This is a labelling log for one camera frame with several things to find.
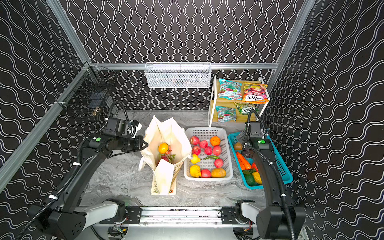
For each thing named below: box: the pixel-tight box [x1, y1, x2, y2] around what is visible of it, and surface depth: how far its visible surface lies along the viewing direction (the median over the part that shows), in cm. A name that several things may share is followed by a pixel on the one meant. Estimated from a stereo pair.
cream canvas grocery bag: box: [138, 115, 192, 195], surface depth 80 cm
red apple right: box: [212, 145, 222, 156], surface depth 94 cm
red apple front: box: [201, 168, 212, 178], surface depth 85 cm
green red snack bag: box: [218, 78, 243, 101], surface depth 83 cm
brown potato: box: [234, 142, 243, 151], surface depth 96 cm
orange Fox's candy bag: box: [242, 82, 269, 104], surface depth 81 cm
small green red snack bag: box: [215, 106, 237, 123], surface depth 94 cm
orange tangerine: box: [210, 136, 221, 146], surface depth 99 cm
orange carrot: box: [236, 151, 252, 171], surface depth 90 cm
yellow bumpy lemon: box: [189, 164, 202, 178], surface depth 85 cm
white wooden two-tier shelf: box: [208, 75, 270, 127], surface depth 84 cm
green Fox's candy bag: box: [234, 102, 260, 115], surface depth 99 cm
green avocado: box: [243, 170, 256, 187], surface depth 83 cm
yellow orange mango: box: [211, 168, 227, 178], surface depth 85 cm
